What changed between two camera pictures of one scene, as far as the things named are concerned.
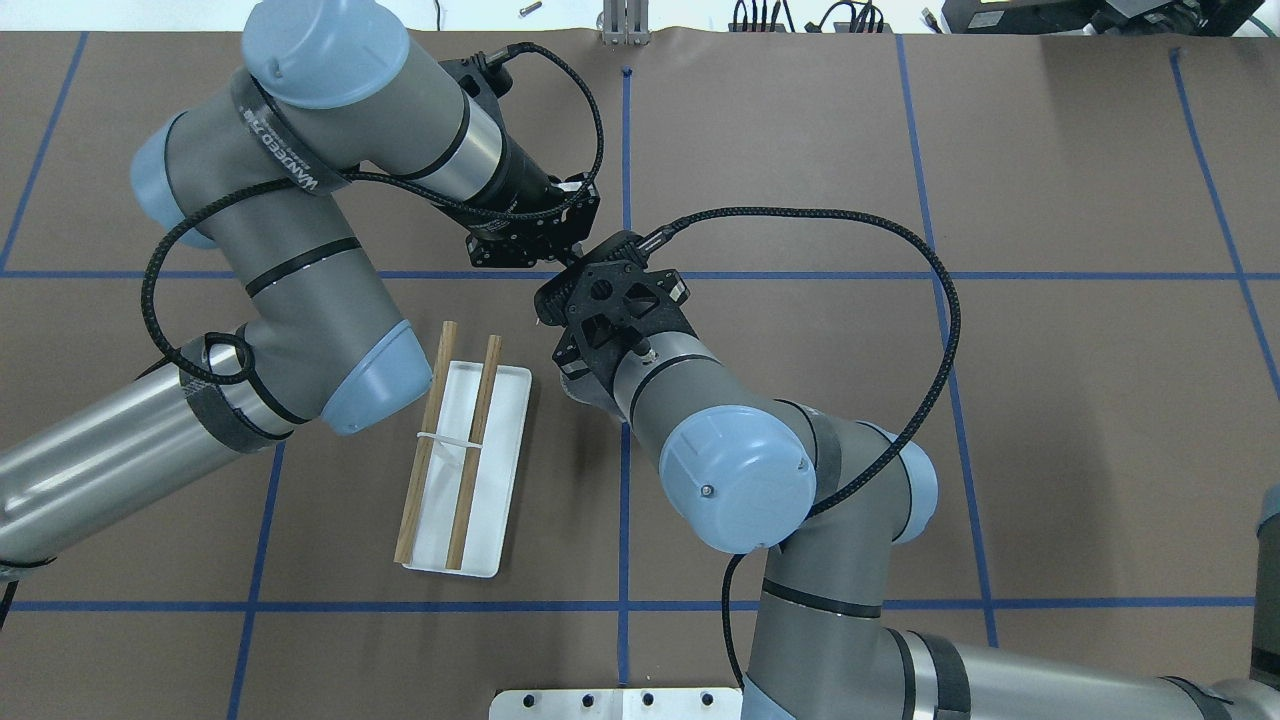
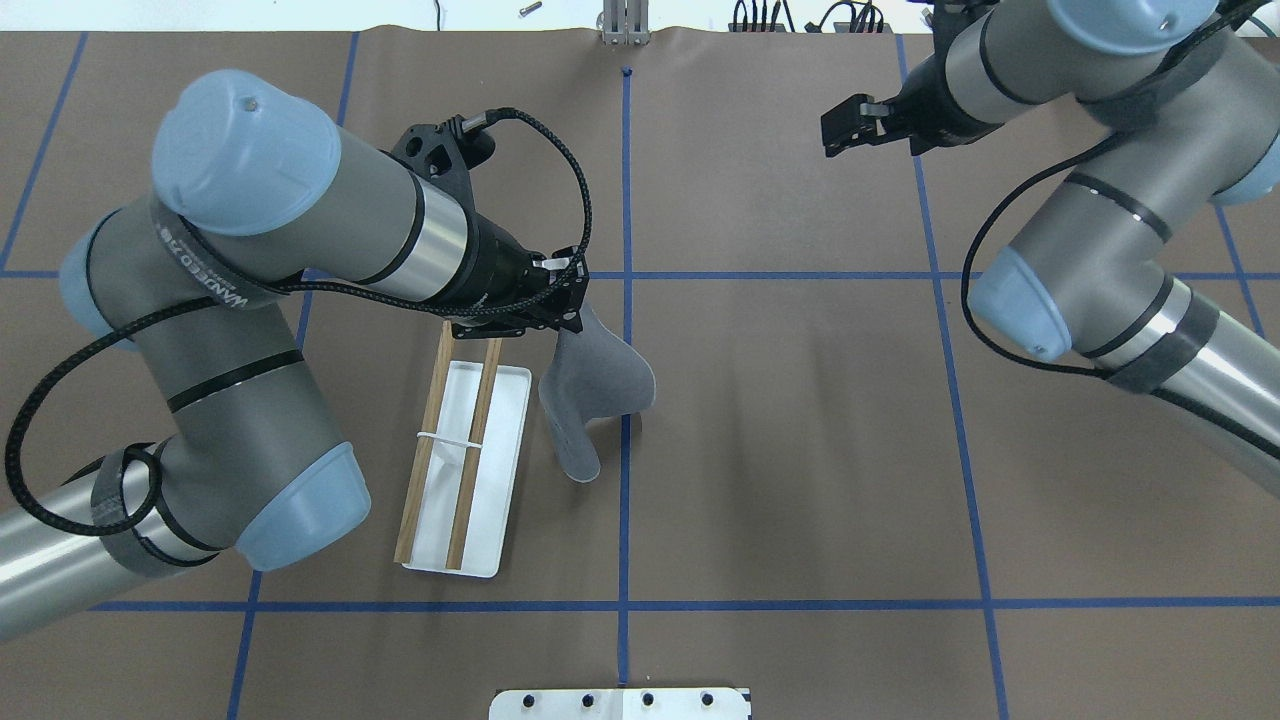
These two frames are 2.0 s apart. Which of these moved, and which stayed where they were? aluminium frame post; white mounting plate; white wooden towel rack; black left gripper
Moved: black left gripper
Stayed: white mounting plate; white wooden towel rack; aluminium frame post
